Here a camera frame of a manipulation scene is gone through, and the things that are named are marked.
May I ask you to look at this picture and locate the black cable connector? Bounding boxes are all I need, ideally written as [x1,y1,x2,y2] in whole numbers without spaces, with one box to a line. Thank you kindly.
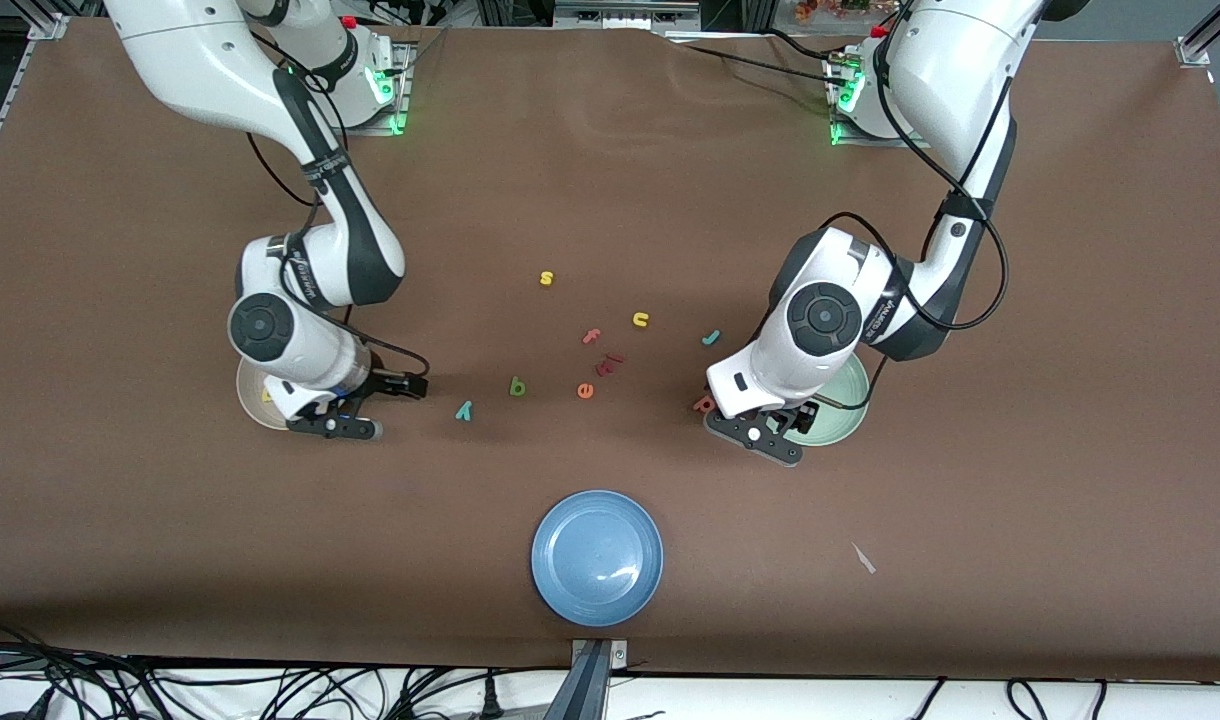
[0,685,56,720]

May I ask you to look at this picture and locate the pale green plate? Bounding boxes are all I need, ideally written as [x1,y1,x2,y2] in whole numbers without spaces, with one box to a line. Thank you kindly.
[785,350,871,447]

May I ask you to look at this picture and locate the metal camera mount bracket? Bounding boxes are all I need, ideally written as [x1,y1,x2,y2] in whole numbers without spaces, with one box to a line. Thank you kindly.
[568,638,629,720]

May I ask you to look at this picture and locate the orange artificial flowers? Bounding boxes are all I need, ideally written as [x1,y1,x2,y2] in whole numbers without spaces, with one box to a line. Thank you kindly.
[795,0,896,23]

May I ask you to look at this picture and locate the blue plate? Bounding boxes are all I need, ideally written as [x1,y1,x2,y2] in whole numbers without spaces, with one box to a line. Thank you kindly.
[531,489,664,628]

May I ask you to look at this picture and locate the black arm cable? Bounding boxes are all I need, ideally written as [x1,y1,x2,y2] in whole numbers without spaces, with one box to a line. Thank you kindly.
[810,0,1011,411]
[248,60,431,379]

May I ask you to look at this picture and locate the aluminium frame profile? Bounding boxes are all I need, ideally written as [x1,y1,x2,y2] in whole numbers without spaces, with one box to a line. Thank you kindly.
[0,12,71,201]
[1175,0,1220,181]

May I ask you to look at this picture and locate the black cable on table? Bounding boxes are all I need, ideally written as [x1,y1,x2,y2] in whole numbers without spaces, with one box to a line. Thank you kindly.
[670,28,843,87]

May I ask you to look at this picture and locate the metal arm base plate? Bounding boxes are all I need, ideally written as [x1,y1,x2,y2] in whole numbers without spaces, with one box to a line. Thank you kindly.
[826,50,931,150]
[340,42,413,137]

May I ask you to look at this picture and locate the beige brown plate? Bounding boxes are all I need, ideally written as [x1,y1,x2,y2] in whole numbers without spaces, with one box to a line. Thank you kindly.
[237,355,371,431]

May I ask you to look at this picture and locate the grey metal box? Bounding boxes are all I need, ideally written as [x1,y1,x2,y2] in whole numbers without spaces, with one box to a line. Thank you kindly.
[553,0,701,29]

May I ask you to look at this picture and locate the brown table cover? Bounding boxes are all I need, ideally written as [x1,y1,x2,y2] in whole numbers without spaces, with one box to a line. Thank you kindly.
[0,18,1220,683]

